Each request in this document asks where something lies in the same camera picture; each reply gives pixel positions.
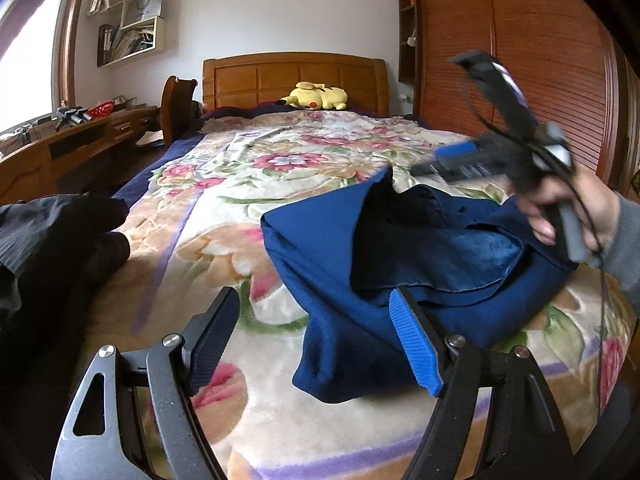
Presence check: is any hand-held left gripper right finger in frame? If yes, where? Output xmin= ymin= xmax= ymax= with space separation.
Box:
xmin=388 ymin=287 xmax=576 ymax=480

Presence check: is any window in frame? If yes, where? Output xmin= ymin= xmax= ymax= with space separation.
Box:
xmin=0 ymin=0 xmax=69 ymax=136

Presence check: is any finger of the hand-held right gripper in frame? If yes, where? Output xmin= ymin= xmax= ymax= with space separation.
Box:
xmin=414 ymin=159 xmax=484 ymax=181
xmin=434 ymin=141 xmax=483 ymax=162

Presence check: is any white wall shelf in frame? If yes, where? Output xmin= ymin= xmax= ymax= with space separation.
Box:
xmin=90 ymin=0 xmax=180 ymax=68

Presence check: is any yellow plush toy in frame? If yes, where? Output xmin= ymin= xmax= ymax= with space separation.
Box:
xmin=278 ymin=81 xmax=348 ymax=111

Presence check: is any black tool on desk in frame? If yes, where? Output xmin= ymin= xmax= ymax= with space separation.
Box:
xmin=55 ymin=107 xmax=94 ymax=132

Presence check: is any black cloth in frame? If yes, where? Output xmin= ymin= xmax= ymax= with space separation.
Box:
xmin=0 ymin=194 xmax=132 ymax=393

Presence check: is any white paper bag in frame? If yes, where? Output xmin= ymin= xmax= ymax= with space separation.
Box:
xmin=122 ymin=0 xmax=165 ymax=26

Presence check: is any floral blanket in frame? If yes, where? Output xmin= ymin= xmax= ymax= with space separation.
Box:
xmin=85 ymin=110 xmax=639 ymax=480

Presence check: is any blue suit jacket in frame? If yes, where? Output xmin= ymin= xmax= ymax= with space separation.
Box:
xmin=261 ymin=167 xmax=582 ymax=405

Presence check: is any wooden bed headboard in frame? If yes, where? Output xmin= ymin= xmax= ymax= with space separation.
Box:
xmin=202 ymin=52 xmax=390 ymax=117

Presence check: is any wooden slatted wardrobe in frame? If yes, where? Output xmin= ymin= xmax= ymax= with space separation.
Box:
xmin=398 ymin=0 xmax=640 ymax=196

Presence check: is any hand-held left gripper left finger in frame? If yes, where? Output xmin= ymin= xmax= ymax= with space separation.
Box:
xmin=50 ymin=286 xmax=242 ymax=480

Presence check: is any wooden chair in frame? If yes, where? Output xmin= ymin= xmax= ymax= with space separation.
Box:
xmin=161 ymin=76 xmax=199 ymax=147

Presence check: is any person's right hand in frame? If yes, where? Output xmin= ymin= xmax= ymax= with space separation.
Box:
xmin=516 ymin=165 xmax=624 ymax=257

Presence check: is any wooden desk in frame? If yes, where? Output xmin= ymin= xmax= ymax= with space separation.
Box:
xmin=0 ymin=105 xmax=162 ymax=206

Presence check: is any person's right forearm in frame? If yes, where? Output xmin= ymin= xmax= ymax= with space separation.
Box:
xmin=602 ymin=192 xmax=640 ymax=292

